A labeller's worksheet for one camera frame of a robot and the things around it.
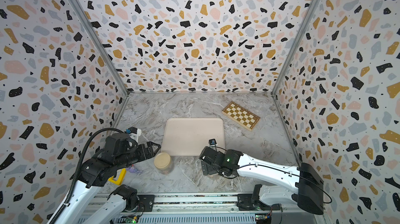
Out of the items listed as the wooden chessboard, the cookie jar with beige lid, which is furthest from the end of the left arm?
the wooden chessboard

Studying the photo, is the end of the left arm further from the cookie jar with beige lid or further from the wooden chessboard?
the wooden chessboard

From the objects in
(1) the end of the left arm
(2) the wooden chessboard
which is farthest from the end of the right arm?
(2) the wooden chessboard

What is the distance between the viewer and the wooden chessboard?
1028 millimetres

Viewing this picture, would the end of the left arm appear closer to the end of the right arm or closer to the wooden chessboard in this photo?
the end of the right arm
